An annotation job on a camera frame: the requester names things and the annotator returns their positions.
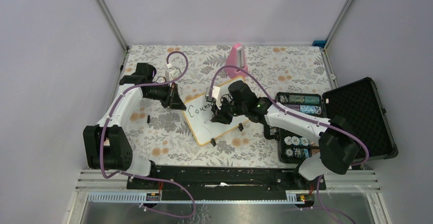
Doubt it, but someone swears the blue white chip stack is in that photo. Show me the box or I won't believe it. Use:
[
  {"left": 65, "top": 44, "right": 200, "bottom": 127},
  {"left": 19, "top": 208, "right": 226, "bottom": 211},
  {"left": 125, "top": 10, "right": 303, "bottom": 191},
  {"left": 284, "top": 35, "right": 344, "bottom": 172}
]
[{"left": 294, "top": 105, "right": 322, "bottom": 115}]

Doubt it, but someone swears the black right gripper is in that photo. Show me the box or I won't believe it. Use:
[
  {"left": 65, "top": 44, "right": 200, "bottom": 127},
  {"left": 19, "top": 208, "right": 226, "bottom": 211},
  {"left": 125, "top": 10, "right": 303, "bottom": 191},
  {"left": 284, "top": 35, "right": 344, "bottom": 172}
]
[{"left": 211, "top": 95, "right": 247, "bottom": 125}]

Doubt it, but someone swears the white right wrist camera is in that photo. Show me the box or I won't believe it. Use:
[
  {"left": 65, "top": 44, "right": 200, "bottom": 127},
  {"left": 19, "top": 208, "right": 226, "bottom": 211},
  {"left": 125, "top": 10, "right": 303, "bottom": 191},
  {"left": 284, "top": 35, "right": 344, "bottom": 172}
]
[{"left": 205, "top": 86, "right": 221, "bottom": 109}]

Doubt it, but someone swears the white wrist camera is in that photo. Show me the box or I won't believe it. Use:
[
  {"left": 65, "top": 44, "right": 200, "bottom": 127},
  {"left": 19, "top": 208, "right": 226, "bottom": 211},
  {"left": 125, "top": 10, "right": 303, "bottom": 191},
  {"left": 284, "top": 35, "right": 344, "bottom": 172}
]
[
  {"left": 205, "top": 86, "right": 221, "bottom": 109},
  {"left": 165, "top": 67, "right": 182, "bottom": 81}
]

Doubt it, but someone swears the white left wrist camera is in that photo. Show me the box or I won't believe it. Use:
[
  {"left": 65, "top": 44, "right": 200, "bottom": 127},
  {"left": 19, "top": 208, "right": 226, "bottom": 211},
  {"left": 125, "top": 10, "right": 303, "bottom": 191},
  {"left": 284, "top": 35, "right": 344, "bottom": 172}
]
[{"left": 165, "top": 67, "right": 182, "bottom": 81}]

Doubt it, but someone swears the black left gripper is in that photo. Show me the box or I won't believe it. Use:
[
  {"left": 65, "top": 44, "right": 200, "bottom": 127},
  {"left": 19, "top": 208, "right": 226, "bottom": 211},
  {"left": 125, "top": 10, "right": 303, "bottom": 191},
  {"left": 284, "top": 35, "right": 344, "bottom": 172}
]
[{"left": 145, "top": 81, "right": 186, "bottom": 110}]

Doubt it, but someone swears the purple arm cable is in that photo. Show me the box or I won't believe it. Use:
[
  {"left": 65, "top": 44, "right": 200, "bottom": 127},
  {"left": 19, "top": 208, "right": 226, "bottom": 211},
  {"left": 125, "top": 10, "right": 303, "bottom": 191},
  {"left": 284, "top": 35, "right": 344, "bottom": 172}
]
[
  {"left": 206, "top": 65, "right": 370, "bottom": 224},
  {"left": 99, "top": 51, "right": 197, "bottom": 219}
]

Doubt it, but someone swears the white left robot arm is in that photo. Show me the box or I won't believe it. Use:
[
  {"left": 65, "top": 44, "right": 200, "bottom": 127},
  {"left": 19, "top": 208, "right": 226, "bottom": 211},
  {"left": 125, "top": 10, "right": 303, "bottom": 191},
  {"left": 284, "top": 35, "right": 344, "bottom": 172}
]
[{"left": 83, "top": 63, "right": 186, "bottom": 189}]

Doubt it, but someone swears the yellow framed whiteboard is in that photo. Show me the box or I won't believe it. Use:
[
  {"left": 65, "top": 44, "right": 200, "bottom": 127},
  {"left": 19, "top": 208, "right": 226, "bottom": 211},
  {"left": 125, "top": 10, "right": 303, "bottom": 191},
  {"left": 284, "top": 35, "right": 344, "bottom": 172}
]
[{"left": 183, "top": 93, "right": 248, "bottom": 146}]

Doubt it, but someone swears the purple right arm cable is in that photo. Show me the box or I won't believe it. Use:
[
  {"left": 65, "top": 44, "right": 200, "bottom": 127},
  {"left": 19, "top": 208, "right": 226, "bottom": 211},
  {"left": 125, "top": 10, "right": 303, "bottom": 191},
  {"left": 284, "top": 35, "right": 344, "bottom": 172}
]
[{"left": 206, "top": 65, "right": 370, "bottom": 224}]

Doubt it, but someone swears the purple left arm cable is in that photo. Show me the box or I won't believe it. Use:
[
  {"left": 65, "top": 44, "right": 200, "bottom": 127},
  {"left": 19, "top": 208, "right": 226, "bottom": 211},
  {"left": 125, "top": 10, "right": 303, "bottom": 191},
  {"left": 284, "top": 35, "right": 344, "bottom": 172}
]
[{"left": 99, "top": 51, "right": 197, "bottom": 219}]

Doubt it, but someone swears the floral table mat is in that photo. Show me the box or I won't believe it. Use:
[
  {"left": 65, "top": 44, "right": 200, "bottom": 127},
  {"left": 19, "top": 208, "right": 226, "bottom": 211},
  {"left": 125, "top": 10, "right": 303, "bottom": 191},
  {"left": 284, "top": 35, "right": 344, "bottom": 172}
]
[{"left": 96, "top": 45, "right": 334, "bottom": 169}]

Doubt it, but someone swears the black poker chip case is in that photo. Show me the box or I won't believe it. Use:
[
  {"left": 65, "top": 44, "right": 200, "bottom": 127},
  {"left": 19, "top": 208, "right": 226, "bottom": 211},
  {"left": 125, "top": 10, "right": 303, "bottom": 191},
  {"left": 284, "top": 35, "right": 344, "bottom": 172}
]
[{"left": 263, "top": 78, "right": 399, "bottom": 164}]

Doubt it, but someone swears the black mounting base plate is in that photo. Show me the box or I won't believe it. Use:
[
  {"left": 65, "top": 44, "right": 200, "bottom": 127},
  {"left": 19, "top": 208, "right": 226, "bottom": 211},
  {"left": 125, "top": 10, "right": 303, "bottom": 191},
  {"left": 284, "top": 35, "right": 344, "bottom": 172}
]
[{"left": 127, "top": 165, "right": 326, "bottom": 201}]

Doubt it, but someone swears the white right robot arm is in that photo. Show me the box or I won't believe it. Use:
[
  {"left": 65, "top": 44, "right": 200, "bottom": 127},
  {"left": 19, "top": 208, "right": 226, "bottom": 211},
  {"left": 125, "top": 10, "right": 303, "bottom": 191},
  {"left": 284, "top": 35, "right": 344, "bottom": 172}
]
[{"left": 208, "top": 81, "right": 359, "bottom": 189}]

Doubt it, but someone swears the blue corner bracket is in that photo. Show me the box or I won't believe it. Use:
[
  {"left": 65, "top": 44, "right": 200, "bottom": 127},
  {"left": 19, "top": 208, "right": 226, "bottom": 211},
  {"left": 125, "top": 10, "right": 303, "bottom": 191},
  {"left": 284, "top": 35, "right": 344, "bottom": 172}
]
[{"left": 312, "top": 40, "right": 327, "bottom": 48}]

